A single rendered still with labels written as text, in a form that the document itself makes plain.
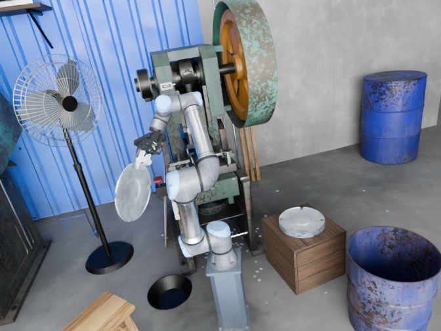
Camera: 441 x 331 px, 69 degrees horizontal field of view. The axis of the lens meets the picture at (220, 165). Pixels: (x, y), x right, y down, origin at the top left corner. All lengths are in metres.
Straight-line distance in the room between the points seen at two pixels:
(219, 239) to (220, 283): 0.27
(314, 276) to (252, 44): 1.44
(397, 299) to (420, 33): 3.43
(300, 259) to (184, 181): 0.99
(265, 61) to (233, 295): 1.30
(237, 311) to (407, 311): 0.83
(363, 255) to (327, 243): 0.21
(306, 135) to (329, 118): 0.34
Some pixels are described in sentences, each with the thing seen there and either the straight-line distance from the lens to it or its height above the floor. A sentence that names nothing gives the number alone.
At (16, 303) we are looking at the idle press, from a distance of 2.83.
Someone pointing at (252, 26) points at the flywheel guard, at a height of 1.57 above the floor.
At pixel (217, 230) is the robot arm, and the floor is 0.68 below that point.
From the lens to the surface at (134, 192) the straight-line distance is 1.58.
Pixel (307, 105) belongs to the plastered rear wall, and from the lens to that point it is 3.86.
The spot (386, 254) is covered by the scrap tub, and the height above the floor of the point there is 0.29.
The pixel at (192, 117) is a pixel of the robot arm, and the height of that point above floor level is 1.24.
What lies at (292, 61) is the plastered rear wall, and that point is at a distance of 3.69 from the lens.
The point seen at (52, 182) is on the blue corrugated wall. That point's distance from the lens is 3.69.
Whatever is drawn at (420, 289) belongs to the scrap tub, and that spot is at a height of 0.42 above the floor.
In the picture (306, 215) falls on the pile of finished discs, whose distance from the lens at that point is 2.19.
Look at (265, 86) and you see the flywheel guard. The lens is 1.91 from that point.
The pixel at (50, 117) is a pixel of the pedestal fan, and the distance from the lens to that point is 2.24.
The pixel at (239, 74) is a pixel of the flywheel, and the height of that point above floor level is 1.29.
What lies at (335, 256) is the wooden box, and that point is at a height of 0.18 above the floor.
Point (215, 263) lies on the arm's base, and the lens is 1.74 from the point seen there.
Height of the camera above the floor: 1.61
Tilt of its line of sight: 24 degrees down
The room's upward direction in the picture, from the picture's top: 9 degrees counter-clockwise
